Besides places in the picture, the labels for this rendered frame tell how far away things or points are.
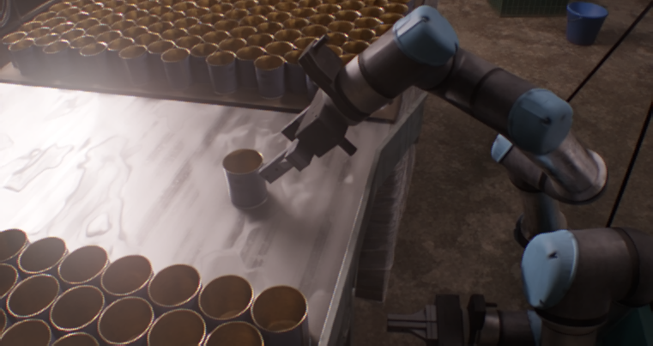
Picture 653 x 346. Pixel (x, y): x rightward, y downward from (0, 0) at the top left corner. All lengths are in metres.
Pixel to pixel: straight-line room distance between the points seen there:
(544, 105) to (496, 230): 1.80
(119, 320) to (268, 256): 0.23
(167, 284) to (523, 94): 0.52
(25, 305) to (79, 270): 0.08
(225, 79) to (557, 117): 0.78
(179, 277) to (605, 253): 0.62
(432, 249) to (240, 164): 1.49
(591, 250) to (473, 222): 1.61
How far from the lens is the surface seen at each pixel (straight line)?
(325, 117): 0.66
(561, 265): 0.80
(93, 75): 1.38
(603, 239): 0.85
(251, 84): 1.20
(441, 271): 2.18
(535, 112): 0.62
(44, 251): 0.83
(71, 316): 0.75
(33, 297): 0.79
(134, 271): 0.75
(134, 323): 0.72
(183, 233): 0.85
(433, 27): 0.61
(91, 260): 0.79
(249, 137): 1.02
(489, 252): 2.29
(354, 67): 0.66
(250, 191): 0.83
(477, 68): 0.68
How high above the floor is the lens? 1.66
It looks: 38 degrees down
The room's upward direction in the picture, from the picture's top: 2 degrees counter-clockwise
